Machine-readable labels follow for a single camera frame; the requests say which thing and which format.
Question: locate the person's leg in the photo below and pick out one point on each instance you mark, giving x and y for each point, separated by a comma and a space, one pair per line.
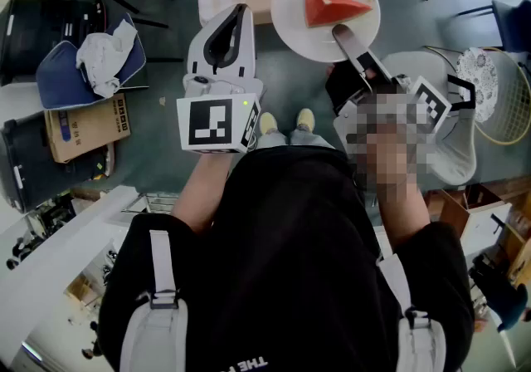
271, 140
309, 140

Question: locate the dark blue chair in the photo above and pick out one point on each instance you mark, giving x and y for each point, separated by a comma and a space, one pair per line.
514, 25

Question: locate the person's left leg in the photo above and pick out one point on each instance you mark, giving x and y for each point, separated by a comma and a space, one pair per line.
271, 140

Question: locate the black suitcase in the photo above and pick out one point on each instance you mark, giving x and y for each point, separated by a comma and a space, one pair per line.
29, 171
37, 34

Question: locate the brown cardboard box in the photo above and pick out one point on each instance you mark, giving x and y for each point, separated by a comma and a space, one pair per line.
87, 129

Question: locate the crumpled white cloth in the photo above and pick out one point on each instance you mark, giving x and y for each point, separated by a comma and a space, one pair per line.
103, 59

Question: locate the person's right shoe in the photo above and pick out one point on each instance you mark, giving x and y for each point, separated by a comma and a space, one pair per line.
306, 118

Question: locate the person's shoe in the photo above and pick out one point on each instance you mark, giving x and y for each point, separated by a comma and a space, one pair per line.
306, 118
268, 121

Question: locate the person's left forearm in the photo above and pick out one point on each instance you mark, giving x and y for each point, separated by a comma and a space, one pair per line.
203, 192

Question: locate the person's right leg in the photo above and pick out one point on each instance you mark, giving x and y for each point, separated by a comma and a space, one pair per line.
309, 140

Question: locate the person's right forearm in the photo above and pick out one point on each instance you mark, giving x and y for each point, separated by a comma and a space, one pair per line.
404, 216

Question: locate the red watermelon slice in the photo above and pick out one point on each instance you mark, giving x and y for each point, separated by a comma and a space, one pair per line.
327, 9

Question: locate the person's left shoe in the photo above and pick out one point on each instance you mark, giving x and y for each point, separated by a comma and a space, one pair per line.
268, 121

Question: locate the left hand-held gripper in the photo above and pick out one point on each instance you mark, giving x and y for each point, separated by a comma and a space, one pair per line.
207, 121

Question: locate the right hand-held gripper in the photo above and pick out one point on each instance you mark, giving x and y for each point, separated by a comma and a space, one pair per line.
431, 102

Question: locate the white round plate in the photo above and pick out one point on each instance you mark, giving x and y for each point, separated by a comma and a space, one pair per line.
290, 21

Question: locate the person's black shirt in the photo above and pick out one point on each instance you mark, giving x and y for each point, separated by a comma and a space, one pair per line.
290, 258

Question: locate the white counter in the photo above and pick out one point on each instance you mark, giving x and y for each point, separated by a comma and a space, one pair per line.
62, 246

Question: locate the floral round cushion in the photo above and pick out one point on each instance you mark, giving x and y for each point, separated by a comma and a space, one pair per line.
477, 79

